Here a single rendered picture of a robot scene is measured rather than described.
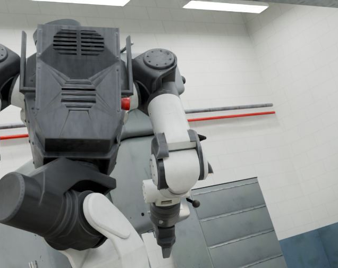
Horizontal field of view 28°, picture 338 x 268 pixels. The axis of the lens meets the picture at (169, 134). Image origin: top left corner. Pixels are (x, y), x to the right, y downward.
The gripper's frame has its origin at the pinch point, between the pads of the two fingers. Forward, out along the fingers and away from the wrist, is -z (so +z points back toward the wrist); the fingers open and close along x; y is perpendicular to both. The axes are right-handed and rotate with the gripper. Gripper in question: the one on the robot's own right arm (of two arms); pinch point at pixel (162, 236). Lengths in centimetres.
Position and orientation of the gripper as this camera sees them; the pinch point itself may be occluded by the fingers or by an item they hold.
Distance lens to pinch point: 205.3
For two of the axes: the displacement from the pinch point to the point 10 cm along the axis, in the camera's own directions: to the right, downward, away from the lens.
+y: -9.8, 1.1, -1.7
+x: -2.0, -7.1, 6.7
